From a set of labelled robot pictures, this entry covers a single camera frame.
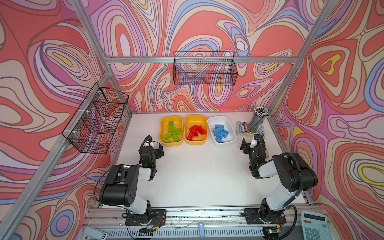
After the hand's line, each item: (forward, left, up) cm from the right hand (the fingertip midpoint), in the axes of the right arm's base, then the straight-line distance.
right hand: (250, 142), depth 95 cm
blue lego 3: (+5, +19, -4) cm, 20 cm away
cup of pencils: (+12, -6, +13) cm, 19 cm away
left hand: (0, +62, +1) cm, 63 cm away
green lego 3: (+8, +50, -4) cm, 50 cm away
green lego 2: (+15, +53, -3) cm, 55 cm away
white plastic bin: (+20, +13, -1) cm, 24 cm away
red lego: (+12, +37, 0) cm, 39 cm away
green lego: (+21, +54, -3) cm, 58 cm away
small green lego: (+14, +49, -4) cm, 51 cm away
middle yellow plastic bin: (+22, +39, -2) cm, 45 cm away
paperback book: (+14, +1, -4) cm, 14 cm away
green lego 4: (+8, +56, -3) cm, 56 cm away
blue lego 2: (+10, +19, -1) cm, 21 cm away
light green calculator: (-46, -19, -4) cm, 50 cm away
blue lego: (+16, +20, -2) cm, 26 cm away
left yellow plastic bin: (+21, +48, -3) cm, 53 cm away
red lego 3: (+7, +39, -2) cm, 40 cm away
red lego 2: (+12, +32, -1) cm, 34 cm away
